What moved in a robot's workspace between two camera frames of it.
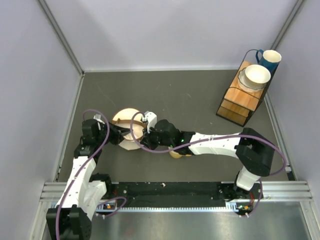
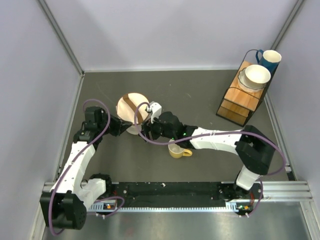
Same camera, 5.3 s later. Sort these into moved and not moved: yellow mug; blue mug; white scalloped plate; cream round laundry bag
Moved: cream round laundry bag
Not moved: blue mug; yellow mug; white scalloped plate
